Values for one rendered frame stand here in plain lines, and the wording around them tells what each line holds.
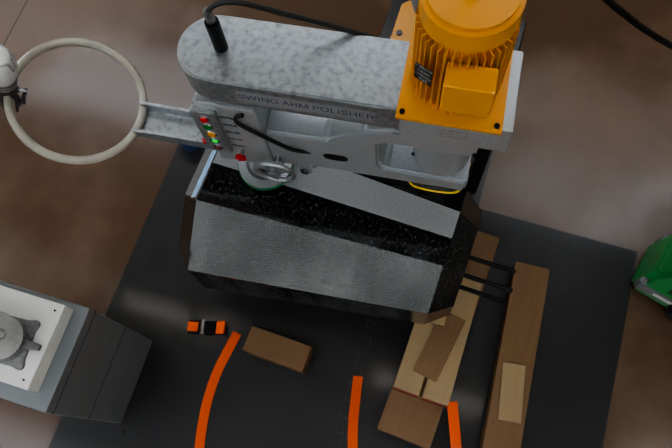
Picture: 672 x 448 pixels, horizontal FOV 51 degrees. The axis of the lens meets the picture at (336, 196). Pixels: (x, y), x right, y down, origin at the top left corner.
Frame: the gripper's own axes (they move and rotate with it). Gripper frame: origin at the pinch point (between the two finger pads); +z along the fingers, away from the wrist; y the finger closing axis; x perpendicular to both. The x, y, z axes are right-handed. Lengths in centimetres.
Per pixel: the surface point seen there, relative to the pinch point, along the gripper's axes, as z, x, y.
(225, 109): -66, -23, 67
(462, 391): 37, -110, 194
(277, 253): 4, -53, 99
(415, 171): -62, -37, 130
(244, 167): -3, -20, 85
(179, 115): -12, -4, 59
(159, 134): -15, -13, 52
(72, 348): 22, -86, 25
